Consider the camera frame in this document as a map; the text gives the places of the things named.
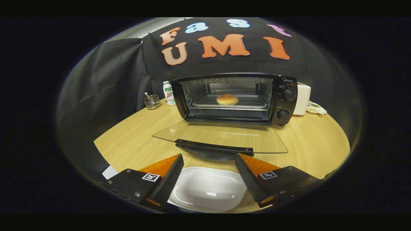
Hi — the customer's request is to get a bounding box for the sugared ring donut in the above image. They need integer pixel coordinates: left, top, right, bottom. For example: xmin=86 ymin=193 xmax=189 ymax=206
xmin=216 ymin=93 xmax=239 ymax=106

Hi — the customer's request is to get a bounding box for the black toaster oven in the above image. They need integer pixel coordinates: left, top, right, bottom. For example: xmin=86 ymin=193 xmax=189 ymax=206
xmin=152 ymin=73 xmax=298 ymax=161

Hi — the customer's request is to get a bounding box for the black backdrop cloth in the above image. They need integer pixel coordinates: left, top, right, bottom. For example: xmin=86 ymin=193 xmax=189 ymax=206
xmin=56 ymin=17 xmax=363 ymax=151

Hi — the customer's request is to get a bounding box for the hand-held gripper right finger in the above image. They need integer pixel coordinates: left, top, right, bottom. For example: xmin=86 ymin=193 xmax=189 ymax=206
xmin=235 ymin=153 xmax=321 ymax=208

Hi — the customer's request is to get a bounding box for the white printed paper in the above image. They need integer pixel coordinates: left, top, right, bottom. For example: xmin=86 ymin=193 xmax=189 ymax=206
xmin=102 ymin=165 xmax=118 ymax=180

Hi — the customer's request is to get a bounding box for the small wire basket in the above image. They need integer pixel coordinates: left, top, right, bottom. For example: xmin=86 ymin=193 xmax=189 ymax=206
xmin=143 ymin=92 xmax=162 ymax=110

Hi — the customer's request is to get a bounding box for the white rounded plate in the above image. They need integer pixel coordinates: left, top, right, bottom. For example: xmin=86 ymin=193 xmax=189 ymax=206
xmin=168 ymin=166 xmax=248 ymax=213

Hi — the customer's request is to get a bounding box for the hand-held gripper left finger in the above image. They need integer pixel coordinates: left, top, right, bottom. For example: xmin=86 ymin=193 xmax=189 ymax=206
xmin=100 ymin=153 xmax=184 ymax=210

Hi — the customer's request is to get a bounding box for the white box appliance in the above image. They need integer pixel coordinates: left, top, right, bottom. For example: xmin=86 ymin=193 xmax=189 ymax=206
xmin=293 ymin=82 xmax=311 ymax=116

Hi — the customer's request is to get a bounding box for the small white green-label bottle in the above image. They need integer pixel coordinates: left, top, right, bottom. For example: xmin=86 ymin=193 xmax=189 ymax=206
xmin=162 ymin=81 xmax=176 ymax=107

